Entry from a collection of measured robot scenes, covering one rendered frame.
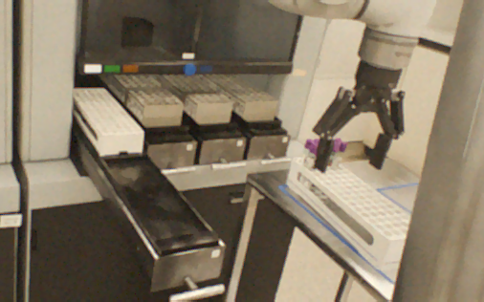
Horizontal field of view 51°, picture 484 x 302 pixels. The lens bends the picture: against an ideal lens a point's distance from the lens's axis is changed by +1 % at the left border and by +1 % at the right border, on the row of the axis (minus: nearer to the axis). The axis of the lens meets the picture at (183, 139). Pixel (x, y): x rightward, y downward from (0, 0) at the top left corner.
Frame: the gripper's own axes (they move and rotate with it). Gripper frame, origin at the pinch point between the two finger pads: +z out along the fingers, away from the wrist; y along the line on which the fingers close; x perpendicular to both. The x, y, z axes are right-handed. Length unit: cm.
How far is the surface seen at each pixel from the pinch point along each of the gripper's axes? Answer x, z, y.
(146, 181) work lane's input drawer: 18.4, 12.3, -34.6
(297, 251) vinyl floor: 81, 92, 68
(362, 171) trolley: 14.0, 10.6, 18.8
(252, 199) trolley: 13.6, 15.8, -10.8
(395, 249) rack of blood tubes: -18.5, 6.5, -2.9
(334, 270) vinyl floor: 66, 92, 77
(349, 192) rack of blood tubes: -3.4, 4.5, -1.1
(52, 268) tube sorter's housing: 32, 44, -51
